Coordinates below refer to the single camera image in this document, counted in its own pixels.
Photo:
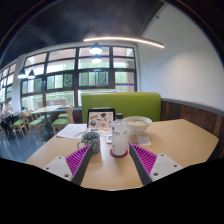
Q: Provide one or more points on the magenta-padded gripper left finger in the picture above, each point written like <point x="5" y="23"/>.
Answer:
<point x="76" y="160"/>

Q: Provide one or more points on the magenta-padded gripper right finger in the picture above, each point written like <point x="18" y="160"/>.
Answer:
<point x="146" y="160"/>

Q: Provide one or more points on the clear plastic water bottle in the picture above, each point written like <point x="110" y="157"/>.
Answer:
<point x="119" y="136"/>

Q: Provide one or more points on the green speckled white mug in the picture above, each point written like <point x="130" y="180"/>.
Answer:
<point x="91" y="141"/>

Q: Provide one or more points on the white paper sheets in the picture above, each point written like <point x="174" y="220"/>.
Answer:
<point x="68" y="131"/>

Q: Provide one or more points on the white ceramic bowl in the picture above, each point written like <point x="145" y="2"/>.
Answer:
<point x="141" y="128"/>

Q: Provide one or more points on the wooden chairs with green seats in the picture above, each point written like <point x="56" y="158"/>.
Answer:
<point x="59" y="122"/>

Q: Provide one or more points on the black laptop with stickers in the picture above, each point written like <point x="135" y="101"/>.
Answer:
<point x="100" y="118"/>

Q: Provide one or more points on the square wooden dining table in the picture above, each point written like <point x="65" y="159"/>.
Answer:
<point x="46" y="109"/>

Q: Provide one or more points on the person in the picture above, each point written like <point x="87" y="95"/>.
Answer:
<point x="6" y="115"/>

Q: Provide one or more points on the black pendant lamps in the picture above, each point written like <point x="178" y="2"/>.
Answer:
<point x="95" y="50"/>

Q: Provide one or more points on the long curved ceiling light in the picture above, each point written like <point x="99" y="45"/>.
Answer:
<point x="126" y="39"/>

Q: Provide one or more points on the black-framed window wall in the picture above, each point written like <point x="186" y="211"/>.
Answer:
<point x="63" y="65"/>

